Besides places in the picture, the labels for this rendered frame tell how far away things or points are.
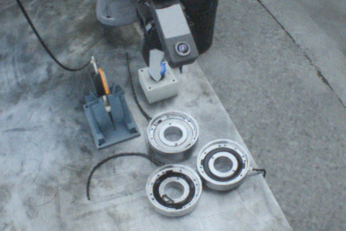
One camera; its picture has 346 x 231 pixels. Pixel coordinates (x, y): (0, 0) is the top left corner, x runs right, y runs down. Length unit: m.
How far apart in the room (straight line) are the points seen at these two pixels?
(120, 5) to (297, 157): 1.11
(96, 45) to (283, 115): 1.13
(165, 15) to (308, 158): 1.34
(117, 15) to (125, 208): 0.55
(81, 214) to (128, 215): 0.10
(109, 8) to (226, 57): 1.16
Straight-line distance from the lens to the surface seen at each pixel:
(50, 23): 1.19
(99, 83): 0.79
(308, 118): 1.96
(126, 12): 1.09
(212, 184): 0.75
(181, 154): 0.79
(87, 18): 1.17
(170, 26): 0.60
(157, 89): 0.87
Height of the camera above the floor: 1.50
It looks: 51 degrees down
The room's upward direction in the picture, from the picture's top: 3 degrees counter-clockwise
